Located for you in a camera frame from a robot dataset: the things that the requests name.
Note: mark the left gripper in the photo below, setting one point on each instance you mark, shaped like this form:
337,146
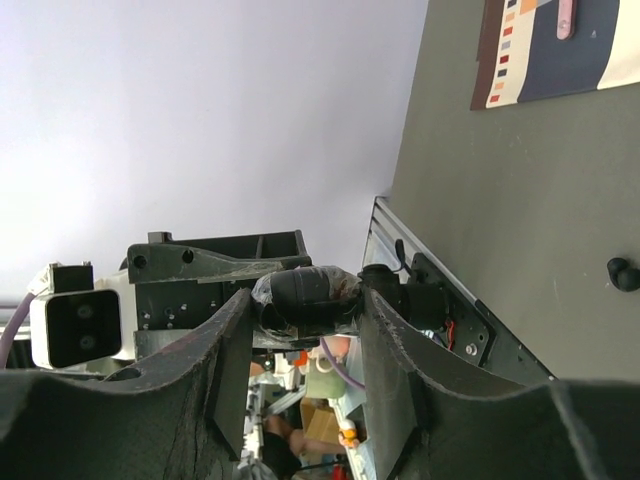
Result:
168,295

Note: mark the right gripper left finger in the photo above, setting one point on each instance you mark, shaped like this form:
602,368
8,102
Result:
176,414

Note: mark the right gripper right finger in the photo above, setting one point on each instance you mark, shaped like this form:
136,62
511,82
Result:
432,415

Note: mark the black earbud case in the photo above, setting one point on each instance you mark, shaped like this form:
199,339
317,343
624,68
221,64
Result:
307,303

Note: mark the black earbud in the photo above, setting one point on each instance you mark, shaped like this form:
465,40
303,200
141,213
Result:
623,275

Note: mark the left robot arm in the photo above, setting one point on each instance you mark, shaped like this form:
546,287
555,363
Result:
375,277

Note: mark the cardboard box in background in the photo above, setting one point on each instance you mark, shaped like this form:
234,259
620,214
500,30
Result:
319,421

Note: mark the green mug in background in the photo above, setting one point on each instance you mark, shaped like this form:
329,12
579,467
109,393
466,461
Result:
322,380

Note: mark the patchwork placemat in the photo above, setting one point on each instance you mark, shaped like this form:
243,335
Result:
519,58

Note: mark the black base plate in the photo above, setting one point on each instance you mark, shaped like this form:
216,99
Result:
467,327

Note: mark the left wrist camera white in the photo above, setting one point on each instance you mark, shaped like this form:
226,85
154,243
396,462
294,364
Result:
76,318

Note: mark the fork with pink handle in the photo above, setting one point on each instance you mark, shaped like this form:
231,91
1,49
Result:
565,23

